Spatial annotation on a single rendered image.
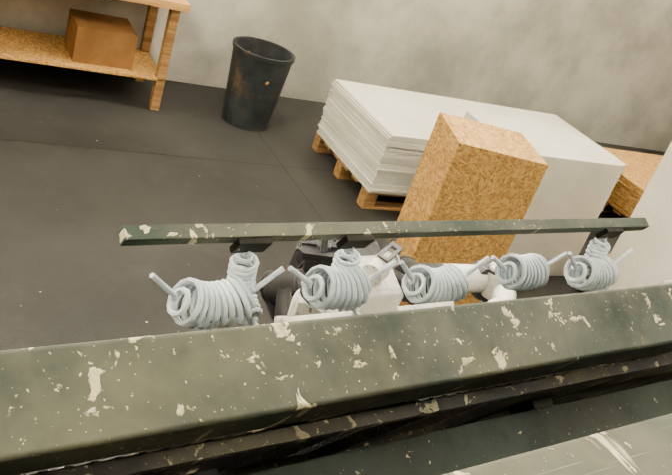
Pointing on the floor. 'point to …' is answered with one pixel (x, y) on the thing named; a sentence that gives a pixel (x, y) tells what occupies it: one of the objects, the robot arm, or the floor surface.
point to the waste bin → (255, 82)
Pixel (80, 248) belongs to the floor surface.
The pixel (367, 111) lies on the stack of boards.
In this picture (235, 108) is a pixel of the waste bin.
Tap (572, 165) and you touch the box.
